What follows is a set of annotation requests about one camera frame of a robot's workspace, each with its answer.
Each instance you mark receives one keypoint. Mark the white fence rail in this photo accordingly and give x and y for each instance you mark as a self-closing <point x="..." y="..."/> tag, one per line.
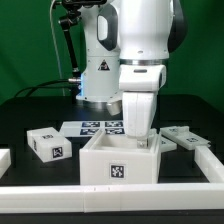
<point x="209" y="164"/>
<point x="5" y="161"/>
<point x="108" y="198"/>

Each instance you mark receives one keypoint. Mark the white cabinet body box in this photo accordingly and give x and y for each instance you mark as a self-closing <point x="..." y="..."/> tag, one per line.
<point x="116" y="159"/>

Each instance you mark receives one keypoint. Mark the white right fence rail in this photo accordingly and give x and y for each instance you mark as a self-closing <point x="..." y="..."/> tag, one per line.
<point x="209" y="164"/>

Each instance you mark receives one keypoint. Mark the white cabinet door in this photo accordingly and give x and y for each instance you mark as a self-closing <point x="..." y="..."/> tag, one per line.
<point x="167" y="145"/>
<point x="184" y="137"/>

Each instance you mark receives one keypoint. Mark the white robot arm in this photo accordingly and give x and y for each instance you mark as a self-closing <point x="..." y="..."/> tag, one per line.
<point x="128" y="44"/>

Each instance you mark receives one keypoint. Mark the white front fence rail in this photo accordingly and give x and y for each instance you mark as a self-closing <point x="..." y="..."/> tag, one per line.
<point x="108" y="198"/>

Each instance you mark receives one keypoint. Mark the white marker base plate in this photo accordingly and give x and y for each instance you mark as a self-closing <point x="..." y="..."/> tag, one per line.
<point x="89" y="128"/>

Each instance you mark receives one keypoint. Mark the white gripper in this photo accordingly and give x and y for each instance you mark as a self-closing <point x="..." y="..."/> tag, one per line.
<point x="140" y="86"/>

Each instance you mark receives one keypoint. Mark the white left fence rail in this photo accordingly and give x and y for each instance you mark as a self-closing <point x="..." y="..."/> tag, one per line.
<point x="5" y="161"/>

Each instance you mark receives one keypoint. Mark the white cabinet top block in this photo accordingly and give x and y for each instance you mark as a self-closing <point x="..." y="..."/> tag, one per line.
<point x="48" y="144"/>

